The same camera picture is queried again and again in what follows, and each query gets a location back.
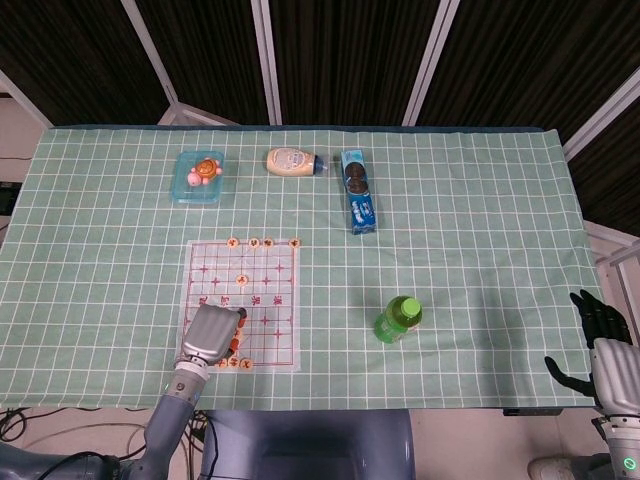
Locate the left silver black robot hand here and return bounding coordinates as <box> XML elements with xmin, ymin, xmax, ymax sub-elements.
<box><xmin>178</xmin><ymin>303</ymin><xmax>249</xmax><ymax>370</ymax></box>

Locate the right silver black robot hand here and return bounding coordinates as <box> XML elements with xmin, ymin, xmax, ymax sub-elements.
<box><xmin>543</xmin><ymin>288</ymin><xmax>640</xmax><ymax>417</ymax></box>

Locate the translucent xiangqi board sheet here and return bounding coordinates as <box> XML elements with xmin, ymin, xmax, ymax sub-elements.
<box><xmin>179</xmin><ymin>238</ymin><xmax>303</xmax><ymax>374</ymax></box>

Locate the black power strip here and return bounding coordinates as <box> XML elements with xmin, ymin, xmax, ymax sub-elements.
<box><xmin>501</xmin><ymin>407</ymin><xmax>567</xmax><ymax>418</ymax></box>

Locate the clear blue plastic container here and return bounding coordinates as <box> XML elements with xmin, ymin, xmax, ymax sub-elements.
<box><xmin>171</xmin><ymin>149</ymin><xmax>225</xmax><ymax>206</ymax></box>

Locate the blue grey robot torso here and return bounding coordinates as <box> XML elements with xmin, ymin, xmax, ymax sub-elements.
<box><xmin>199</xmin><ymin>408</ymin><xmax>417</xmax><ymax>480</ymax></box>

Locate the pink orange turtle toy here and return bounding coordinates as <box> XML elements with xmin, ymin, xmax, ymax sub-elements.
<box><xmin>186</xmin><ymin>157</ymin><xmax>224</xmax><ymax>187</ymax></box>

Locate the green tea bottle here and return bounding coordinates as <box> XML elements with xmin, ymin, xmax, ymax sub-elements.
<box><xmin>373</xmin><ymin>294</ymin><xmax>424</xmax><ymax>345</ymax></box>

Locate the mayonnaise squeeze bottle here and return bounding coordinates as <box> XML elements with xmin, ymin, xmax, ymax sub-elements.
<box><xmin>265</xmin><ymin>147</ymin><xmax>329</xmax><ymax>178</ymax></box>

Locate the blue cookie box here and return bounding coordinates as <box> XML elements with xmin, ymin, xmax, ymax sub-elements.
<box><xmin>339</xmin><ymin>148</ymin><xmax>379</xmax><ymax>235</ymax></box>

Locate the green checked tablecloth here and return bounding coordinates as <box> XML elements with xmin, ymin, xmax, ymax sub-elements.
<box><xmin>0</xmin><ymin>124</ymin><xmax>609</xmax><ymax>412</ymax></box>

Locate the black box device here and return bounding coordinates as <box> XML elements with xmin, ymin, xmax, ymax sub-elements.
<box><xmin>0</xmin><ymin>180</ymin><xmax>22</xmax><ymax>217</ymax></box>

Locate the black floor cable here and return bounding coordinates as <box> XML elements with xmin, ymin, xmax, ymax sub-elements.
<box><xmin>180</xmin><ymin>409</ymin><xmax>214</xmax><ymax>480</ymax></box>
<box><xmin>0</xmin><ymin>405</ymin><xmax>154</xmax><ymax>454</ymax></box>

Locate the white metal rack frame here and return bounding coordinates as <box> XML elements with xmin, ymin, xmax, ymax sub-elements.
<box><xmin>593</xmin><ymin>233</ymin><xmax>640</xmax><ymax>351</ymax></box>

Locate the white partition frame post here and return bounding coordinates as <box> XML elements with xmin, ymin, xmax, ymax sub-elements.
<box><xmin>0</xmin><ymin>67</ymin><xmax>56</xmax><ymax>131</ymax></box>
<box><xmin>119</xmin><ymin>0</ymin><xmax>241</xmax><ymax>126</ymax></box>
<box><xmin>562</xmin><ymin>74</ymin><xmax>640</xmax><ymax>161</ymax></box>
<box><xmin>251</xmin><ymin>0</ymin><xmax>284</xmax><ymax>126</ymax></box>
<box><xmin>402</xmin><ymin>0</ymin><xmax>461</xmax><ymax>126</ymax></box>

